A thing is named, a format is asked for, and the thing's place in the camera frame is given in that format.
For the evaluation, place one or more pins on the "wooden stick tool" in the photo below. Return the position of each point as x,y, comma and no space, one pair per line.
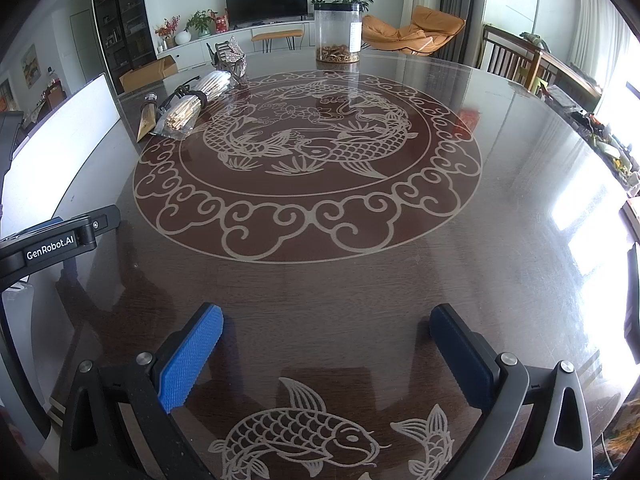
146,120

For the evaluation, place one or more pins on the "green figurine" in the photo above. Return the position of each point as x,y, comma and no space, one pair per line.
531,39

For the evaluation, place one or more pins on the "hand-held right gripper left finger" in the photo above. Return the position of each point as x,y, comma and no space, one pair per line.
192,355

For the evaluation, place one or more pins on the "black television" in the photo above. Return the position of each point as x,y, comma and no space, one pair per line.
265,2

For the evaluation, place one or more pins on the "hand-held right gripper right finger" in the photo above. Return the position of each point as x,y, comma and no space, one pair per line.
457,355

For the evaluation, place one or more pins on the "small wooden model toy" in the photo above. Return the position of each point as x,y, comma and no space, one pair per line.
230,57

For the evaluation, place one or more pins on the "white television console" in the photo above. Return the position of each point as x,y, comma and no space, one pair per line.
200,52

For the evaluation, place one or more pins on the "wooden chair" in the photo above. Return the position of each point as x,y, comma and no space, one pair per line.
492,55
575,80

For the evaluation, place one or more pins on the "red flowers in vase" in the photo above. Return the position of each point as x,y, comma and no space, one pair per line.
167,30

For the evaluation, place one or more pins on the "clear jar black lid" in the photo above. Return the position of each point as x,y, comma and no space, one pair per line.
337,30

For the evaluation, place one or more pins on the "dark display cabinet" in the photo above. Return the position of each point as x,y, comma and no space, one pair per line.
122,10

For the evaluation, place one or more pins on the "framed wall painting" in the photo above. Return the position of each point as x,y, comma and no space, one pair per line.
30,64

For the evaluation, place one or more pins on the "orange lounge chair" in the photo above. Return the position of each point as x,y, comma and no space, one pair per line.
430,25

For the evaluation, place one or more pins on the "green potted plant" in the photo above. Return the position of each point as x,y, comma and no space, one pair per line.
200,21

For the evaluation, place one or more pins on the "round white vase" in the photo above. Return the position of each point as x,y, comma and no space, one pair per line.
182,37

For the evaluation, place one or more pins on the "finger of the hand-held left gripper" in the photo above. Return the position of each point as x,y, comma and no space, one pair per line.
105,217

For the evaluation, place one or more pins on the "red gift box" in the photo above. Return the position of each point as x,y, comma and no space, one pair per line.
221,22

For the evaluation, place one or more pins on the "orange stool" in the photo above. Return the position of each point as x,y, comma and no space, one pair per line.
277,35

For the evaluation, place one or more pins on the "brown cardboard box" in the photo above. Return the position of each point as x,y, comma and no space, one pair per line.
147,74

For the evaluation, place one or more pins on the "pack of wooden chopsticks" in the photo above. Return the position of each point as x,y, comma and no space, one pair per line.
192,105

